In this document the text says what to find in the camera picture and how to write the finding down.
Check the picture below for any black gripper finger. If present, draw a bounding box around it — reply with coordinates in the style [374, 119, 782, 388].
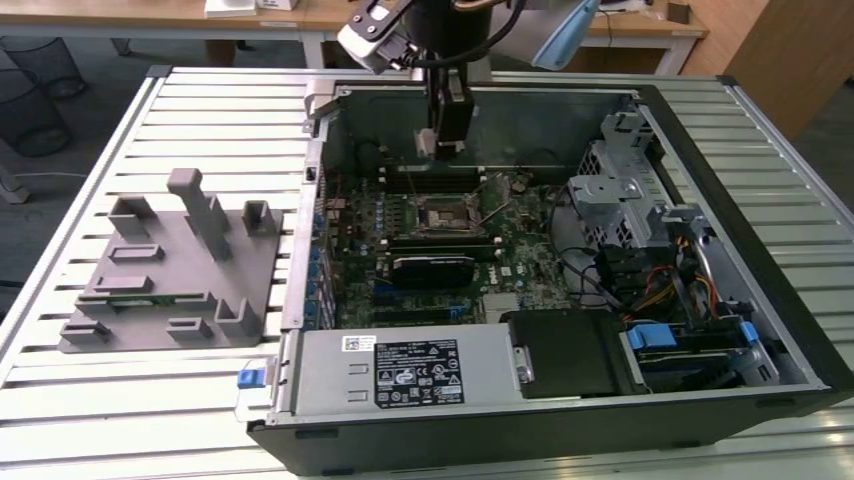
[437, 89, 478, 162]

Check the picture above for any silver CPU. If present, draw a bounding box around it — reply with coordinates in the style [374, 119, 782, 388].
[413, 127, 441, 161]

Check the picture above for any thin locking lever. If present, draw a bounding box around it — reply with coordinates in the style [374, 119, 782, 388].
[399, 157, 421, 199]
[472, 171, 505, 196]

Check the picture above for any metal socket cover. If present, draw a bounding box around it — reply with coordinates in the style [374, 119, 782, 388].
[469, 172, 517, 227]

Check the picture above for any CPU socket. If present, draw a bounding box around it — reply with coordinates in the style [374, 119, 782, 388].
[413, 193, 488, 237]

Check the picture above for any black RAM slot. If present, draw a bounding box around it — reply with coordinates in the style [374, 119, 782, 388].
[386, 244, 504, 259]
[378, 175, 488, 192]
[385, 234, 501, 248]
[378, 167, 486, 178]

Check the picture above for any silver drive cage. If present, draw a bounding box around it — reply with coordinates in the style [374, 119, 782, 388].
[565, 112, 673, 251]

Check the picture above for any green motherboard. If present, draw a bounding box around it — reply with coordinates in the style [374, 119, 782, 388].
[319, 164, 589, 326]

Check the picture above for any black graphics card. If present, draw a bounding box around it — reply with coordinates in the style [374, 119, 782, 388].
[390, 254, 480, 289]

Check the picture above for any white box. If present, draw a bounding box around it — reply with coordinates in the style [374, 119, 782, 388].
[203, 0, 259, 19]

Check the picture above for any small silver heatsink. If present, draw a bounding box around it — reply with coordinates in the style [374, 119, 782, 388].
[484, 293, 522, 321]

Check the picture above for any black expansion slot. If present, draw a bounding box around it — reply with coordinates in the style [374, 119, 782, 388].
[370, 307, 469, 324]

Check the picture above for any wooden desk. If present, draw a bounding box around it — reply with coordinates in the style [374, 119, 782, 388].
[0, 0, 710, 76]

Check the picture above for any black plastic shroud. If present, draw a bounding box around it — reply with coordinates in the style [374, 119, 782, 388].
[497, 308, 653, 401]

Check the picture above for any grey parts rack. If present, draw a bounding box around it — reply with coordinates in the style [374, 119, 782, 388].
[58, 167, 299, 354]

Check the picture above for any wooden cabinet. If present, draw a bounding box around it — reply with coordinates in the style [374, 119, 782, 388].
[680, 0, 854, 146]

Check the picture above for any blue disk carrier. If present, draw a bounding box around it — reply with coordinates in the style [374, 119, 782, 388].
[626, 319, 762, 362]

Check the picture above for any silver power supply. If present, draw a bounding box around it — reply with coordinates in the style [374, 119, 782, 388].
[266, 322, 536, 416]

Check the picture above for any green RAM stick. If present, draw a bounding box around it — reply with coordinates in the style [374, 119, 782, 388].
[110, 294, 206, 307]

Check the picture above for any black mesh waste bin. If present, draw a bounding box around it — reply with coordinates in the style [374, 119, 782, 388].
[0, 37, 89, 99]
[0, 69, 73, 157]

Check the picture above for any black PC case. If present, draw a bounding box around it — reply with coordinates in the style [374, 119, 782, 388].
[237, 74, 854, 479]

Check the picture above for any black camera cable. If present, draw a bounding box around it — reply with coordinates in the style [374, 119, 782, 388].
[393, 0, 533, 69]

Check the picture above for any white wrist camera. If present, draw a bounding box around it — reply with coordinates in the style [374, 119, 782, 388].
[337, 0, 413, 76]

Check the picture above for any grey case handle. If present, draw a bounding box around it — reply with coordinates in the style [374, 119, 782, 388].
[303, 79, 353, 136]

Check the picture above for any black wire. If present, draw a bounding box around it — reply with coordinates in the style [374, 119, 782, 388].
[550, 199, 620, 306]

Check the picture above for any yellow red wire bundle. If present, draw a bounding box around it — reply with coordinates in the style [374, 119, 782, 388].
[626, 234, 726, 321]

